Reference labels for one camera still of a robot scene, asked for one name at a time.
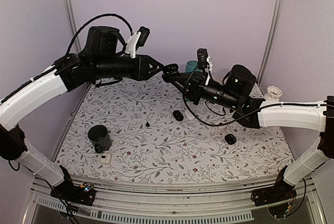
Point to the white oval earbud case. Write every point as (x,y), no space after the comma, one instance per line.
(189,115)

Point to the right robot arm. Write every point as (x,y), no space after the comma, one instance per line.
(257,113)

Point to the white square earbud case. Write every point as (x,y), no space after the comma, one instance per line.
(105,158)

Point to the white ribbed vase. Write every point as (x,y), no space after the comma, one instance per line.
(273,94)

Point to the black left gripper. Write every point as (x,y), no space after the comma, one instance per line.
(142,71)

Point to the front aluminium rail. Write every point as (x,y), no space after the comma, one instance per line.
(217,202)

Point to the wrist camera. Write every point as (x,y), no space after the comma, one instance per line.
(202,55)
(144,33)

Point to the teal cylindrical vase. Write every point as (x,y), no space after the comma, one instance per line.
(191,65)

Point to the small black round case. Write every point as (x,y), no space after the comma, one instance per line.
(230,139)

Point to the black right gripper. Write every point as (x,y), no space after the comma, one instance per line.
(197,80)

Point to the black oval earbud case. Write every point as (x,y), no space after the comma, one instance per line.
(178,115)

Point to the aluminium frame post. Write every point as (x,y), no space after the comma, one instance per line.
(70,16)
(270,40)

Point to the black gold-trimmed earbud charging case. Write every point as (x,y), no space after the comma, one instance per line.
(169,70)

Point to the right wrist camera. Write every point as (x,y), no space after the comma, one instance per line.
(202,55)

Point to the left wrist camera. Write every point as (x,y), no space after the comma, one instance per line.
(144,33)

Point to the floral patterned table mat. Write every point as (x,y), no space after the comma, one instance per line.
(168,151)

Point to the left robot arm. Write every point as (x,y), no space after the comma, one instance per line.
(105,55)

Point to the right rear aluminium frame post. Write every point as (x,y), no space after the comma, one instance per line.
(270,40)

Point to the dark grey mug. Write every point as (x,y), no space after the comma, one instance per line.
(99,137)

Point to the left rear aluminium frame post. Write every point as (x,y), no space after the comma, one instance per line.
(70,16)

